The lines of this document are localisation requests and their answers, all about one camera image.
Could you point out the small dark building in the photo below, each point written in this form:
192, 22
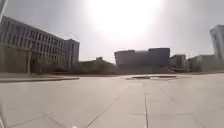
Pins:
178, 62

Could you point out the low dark building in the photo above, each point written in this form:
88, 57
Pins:
96, 66

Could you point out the dark kerb strip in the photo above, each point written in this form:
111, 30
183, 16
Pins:
36, 79

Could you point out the grey building with window grid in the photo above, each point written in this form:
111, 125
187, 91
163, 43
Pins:
36, 43

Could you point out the low pale building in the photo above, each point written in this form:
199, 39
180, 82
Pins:
200, 63

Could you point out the dark wide block building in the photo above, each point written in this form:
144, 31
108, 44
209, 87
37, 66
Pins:
141, 60

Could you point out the white building with window grid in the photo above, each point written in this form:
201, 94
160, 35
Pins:
218, 43

